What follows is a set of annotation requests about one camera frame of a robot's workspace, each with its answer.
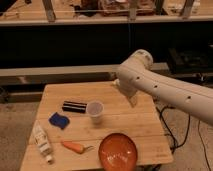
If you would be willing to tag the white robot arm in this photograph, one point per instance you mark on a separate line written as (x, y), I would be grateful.
(134, 74)

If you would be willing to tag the black rectangular box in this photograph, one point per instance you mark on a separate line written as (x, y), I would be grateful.
(74, 107)

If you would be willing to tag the wooden table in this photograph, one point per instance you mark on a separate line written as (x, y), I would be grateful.
(140, 123)

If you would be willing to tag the blue sponge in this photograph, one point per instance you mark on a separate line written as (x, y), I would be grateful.
(59, 120)

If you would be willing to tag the orange bowl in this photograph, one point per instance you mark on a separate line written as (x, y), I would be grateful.
(117, 152)

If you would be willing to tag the orange carrot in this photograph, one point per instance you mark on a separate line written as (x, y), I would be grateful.
(75, 147)

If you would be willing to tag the long metal shelf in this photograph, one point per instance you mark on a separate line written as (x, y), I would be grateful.
(46, 75)

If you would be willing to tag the white tube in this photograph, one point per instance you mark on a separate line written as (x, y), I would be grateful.
(42, 142)

